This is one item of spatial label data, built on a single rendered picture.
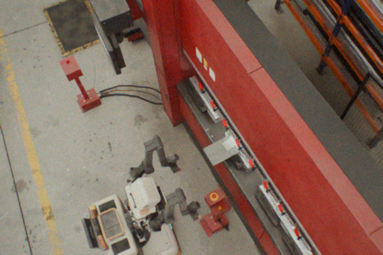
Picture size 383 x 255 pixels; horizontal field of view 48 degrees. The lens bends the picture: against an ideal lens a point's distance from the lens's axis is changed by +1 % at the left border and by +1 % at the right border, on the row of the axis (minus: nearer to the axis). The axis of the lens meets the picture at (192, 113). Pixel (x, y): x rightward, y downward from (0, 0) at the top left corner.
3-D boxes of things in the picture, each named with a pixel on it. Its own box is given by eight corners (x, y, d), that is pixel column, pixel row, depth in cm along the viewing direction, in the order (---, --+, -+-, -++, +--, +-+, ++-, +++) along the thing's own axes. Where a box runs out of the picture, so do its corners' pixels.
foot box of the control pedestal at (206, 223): (198, 221, 442) (198, 218, 432) (219, 208, 447) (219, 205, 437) (208, 238, 434) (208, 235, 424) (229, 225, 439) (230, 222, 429)
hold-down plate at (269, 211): (254, 195, 363) (254, 194, 361) (260, 192, 364) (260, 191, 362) (274, 227, 351) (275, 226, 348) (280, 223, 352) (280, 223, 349)
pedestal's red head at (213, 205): (204, 199, 385) (204, 193, 369) (219, 190, 388) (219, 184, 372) (215, 219, 377) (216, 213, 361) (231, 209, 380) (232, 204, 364)
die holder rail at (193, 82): (189, 83, 416) (189, 78, 408) (194, 81, 417) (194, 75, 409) (215, 123, 396) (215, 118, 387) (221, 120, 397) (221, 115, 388)
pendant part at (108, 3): (102, 41, 415) (77, -25, 339) (125, 31, 419) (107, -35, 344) (121, 81, 393) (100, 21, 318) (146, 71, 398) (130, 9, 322)
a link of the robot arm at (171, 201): (163, 193, 288) (169, 206, 284) (182, 186, 292) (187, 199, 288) (160, 213, 326) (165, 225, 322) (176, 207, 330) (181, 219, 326)
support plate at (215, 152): (202, 149, 372) (202, 148, 371) (228, 135, 377) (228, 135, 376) (213, 166, 364) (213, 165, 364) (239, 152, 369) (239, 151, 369)
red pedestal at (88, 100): (76, 100, 513) (53, 61, 439) (95, 91, 518) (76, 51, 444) (82, 113, 505) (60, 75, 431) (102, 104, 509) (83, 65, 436)
